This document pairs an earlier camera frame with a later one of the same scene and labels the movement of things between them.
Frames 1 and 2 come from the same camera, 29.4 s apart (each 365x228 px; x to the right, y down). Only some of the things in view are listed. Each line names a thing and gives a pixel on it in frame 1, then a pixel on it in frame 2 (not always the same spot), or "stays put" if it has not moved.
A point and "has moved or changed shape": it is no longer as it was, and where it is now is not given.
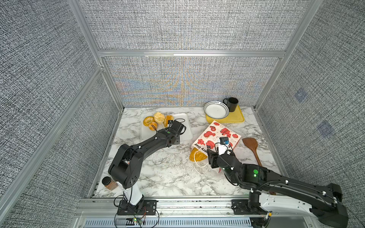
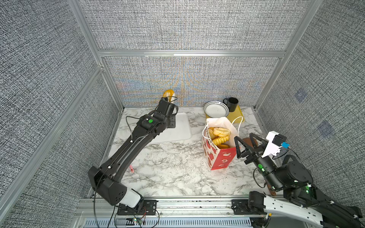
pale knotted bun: (159, 118) has moved or changed shape
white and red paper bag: (211, 136) has moved or changed shape
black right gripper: (214, 160) to (258, 159)
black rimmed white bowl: (216, 109) stays put
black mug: (231, 102) stays put
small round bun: (148, 119) has moved or changed shape
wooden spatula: (252, 144) stays put
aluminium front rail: (102, 213) stays put
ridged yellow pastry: (168, 118) has moved or changed shape
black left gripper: (177, 139) to (173, 119)
